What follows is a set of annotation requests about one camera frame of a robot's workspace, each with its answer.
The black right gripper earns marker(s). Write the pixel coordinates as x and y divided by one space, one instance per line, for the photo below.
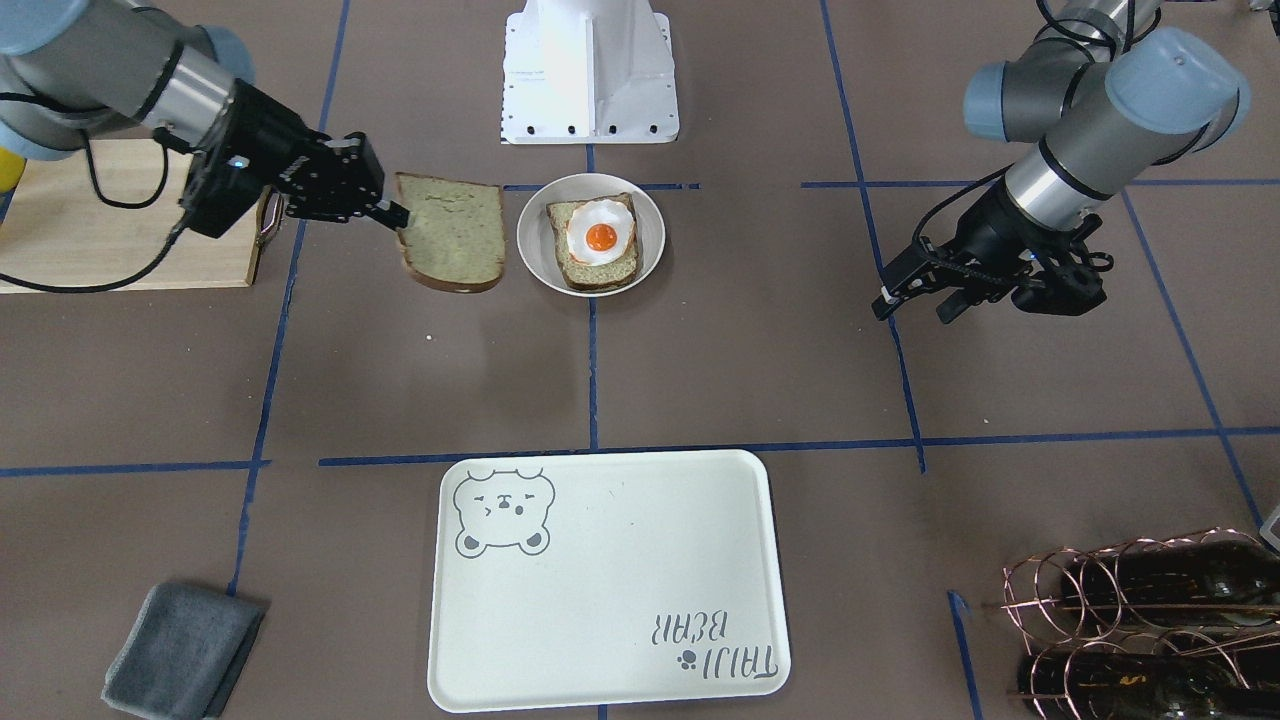
272 133

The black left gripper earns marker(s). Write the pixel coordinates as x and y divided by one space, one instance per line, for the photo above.
992 226

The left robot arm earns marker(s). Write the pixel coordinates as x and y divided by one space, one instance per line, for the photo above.
1103 92

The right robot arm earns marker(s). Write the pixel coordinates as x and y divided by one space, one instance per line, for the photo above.
76 69

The cream bear tray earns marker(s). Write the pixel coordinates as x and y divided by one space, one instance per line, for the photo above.
582 580

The white plate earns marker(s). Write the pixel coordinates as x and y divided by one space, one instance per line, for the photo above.
535 240

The fried egg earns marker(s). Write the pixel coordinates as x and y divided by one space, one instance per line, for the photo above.
600 231

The wooden cutting board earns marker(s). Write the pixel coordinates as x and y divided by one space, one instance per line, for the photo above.
56 231

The yellow lemon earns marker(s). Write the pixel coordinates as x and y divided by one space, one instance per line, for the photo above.
12 167

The dark green wine bottle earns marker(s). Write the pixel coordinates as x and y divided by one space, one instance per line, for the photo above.
1219 582

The grey folded cloth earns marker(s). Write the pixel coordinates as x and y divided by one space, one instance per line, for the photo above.
185 654

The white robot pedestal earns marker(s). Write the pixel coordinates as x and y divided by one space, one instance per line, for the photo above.
588 72

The copper wire bottle rack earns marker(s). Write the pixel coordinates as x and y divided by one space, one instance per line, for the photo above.
1176 628

